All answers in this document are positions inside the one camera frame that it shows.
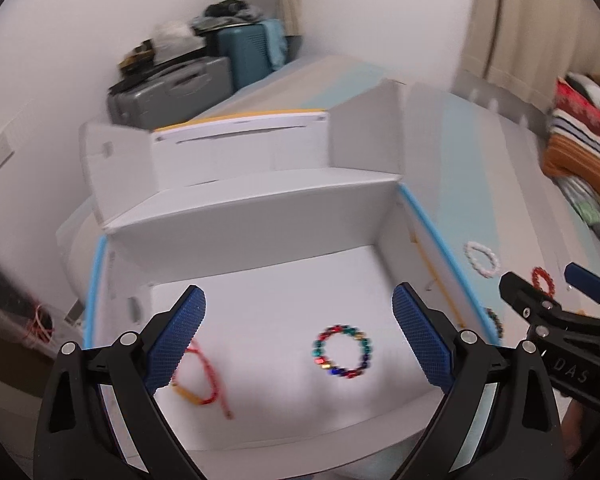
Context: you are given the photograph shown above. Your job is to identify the light blue cloth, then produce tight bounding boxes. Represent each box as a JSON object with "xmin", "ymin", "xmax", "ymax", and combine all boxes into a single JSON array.
[{"xmin": 262, "ymin": 19, "xmax": 291, "ymax": 72}]

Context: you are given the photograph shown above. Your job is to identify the floral cloth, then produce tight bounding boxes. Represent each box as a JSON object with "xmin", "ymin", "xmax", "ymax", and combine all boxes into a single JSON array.
[{"xmin": 557, "ymin": 175, "xmax": 600, "ymax": 263}]

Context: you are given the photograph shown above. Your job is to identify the red bead bracelet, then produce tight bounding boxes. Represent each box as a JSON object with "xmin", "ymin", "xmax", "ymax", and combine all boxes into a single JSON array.
[{"xmin": 531, "ymin": 267, "xmax": 557, "ymax": 296}]

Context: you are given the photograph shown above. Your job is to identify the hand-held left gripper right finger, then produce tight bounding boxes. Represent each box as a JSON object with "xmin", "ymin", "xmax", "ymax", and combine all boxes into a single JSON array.
[{"xmin": 391, "ymin": 282, "xmax": 567, "ymax": 480}]

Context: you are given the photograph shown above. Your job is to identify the white plastic bag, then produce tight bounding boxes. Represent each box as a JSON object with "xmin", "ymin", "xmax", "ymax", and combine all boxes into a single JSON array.
[{"xmin": 152, "ymin": 21, "xmax": 207, "ymax": 57}]

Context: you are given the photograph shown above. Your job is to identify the stack of folded blankets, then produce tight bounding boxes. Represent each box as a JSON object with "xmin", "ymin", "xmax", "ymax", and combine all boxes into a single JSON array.
[{"xmin": 542, "ymin": 77, "xmax": 600, "ymax": 182}]

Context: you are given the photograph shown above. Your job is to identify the pile of dark clothes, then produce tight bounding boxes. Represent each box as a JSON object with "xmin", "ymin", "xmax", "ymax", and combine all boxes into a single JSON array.
[{"xmin": 190, "ymin": 1, "xmax": 270, "ymax": 36}]

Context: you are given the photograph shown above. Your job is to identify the red string bracelet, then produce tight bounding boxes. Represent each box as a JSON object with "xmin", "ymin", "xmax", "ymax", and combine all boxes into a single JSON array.
[{"xmin": 171, "ymin": 339, "xmax": 235, "ymax": 420}]

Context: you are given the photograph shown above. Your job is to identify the large beige curtain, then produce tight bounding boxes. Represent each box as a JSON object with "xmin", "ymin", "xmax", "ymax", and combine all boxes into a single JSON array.
[{"xmin": 459, "ymin": 0, "xmax": 600, "ymax": 113}]

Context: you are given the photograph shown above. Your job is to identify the person's right hand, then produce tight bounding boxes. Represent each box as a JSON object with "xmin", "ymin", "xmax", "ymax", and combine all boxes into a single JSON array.
[{"xmin": 561, "ymin": 401, "xmax": 596, "ymax": 456}]

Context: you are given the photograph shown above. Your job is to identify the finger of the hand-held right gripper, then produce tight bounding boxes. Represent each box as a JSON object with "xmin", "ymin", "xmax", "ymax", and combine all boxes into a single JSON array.
[
  {"xmin": 564, "ymin": 262, "xmax": 600, "ymax": 308},
  {"xmin": 498, "ymin": 272, "xmax": 568, "ymax": 323}
]

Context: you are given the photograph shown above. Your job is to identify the white wall socket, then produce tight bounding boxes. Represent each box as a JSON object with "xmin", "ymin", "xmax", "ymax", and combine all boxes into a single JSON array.
[{"xmin": 0, "ymin": 134, "xmax": 17, "ymax": 172}]

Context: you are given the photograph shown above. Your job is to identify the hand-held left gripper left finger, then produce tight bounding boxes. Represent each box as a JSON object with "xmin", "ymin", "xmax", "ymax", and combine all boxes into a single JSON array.
[{"xmin": 32, "ymin": 285, "xmax": 207, "ymax": 480}]

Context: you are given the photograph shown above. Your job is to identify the white cardboard box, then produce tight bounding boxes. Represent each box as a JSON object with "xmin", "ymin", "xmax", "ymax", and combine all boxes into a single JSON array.
[{"xmin": 55, "ymin": 78, "xmax": 501, "ymax": 456}]

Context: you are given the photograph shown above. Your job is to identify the grey suitcase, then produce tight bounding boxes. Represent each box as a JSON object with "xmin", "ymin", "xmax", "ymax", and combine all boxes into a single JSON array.
[{"xmin": 106, "ymin": 56, "xmax": 233, "ymax": 128}]

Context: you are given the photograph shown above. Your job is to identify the dark bead bracelet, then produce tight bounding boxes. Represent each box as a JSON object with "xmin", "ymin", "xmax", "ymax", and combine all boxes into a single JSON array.
[{"xmin": 485, "ymin": 307, "xmax": 506, "ymax": 338}]

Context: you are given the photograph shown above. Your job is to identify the red rubber bands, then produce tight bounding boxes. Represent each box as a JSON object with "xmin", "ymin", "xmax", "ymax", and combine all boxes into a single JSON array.
[{"xmin": 26, "ymin": 304, "xmax": 55, "ymax": 347}]

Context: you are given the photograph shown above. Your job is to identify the blue suitcase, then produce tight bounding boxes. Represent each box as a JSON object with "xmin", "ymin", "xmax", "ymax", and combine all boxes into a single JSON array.
[{"xmin": 215, "ymin": 20, "xmax": 281, "ymax": 92}]

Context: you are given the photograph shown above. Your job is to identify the multicolour bead bracelet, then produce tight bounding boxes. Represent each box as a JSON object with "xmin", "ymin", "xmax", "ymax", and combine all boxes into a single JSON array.
[{"xmin": 311, "ymin": 324, "xmax": 377, "ymax": 381}]

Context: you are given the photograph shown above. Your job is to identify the white pink bead bracelet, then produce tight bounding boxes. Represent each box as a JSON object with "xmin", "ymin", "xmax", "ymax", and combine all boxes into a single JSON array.
[{"xmin": 463, "ymin": 241, "xmax": 501, "ymax": 279}]

